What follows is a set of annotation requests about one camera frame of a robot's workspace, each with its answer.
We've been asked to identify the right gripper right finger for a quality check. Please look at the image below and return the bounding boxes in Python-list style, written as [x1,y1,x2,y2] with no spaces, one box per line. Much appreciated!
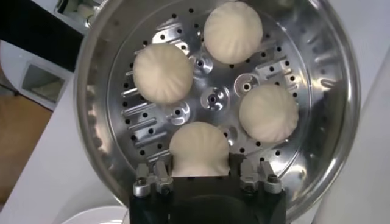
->
[228,153,283,195]

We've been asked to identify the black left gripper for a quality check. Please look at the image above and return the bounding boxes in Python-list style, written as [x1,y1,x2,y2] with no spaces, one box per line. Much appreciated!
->
[0,0,85,73]

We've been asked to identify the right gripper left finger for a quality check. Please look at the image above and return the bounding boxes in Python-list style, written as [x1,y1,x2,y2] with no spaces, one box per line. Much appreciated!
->
[132,160,175,198]

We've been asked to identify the white steamed baozi bun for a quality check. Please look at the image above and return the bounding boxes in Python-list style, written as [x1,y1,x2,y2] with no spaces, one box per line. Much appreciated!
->
[238,83,299,144]
[203,1,264,65]
[132,42,194,106]
[169,121,232,177]

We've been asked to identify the steel perforated steamer basket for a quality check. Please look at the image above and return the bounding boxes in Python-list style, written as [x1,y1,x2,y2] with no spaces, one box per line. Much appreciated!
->
[74,0,363,223]

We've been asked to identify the white base with opening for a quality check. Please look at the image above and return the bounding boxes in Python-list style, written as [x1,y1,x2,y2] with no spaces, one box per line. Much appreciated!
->
[0,39,74,111]

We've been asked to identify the white round plate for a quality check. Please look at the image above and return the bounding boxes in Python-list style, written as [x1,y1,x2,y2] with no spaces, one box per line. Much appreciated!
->
[60,205,129,224]

